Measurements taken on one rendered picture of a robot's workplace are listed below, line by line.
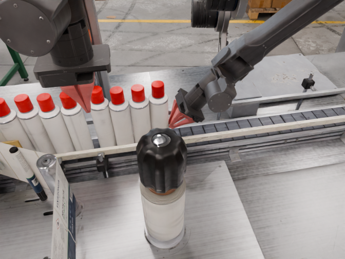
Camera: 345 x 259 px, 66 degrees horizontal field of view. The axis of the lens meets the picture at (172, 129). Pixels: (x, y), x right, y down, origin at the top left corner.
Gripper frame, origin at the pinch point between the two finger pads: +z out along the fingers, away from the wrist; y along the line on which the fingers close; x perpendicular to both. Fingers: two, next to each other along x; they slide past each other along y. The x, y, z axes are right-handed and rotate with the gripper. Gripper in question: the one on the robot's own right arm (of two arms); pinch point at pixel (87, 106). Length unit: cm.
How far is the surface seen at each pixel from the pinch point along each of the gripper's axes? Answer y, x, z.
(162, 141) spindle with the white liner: 11.1, -9.3, 1.1
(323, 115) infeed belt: 70, 20, 30
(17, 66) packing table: -90, 201, 97
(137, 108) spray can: 8.5, 16.2, 14.5
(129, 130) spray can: 5.7, 17.0, 22.4
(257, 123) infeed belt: 47, 21, 30
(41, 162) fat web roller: -11.4, 0.4, 12.2
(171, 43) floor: 62, 254, 114
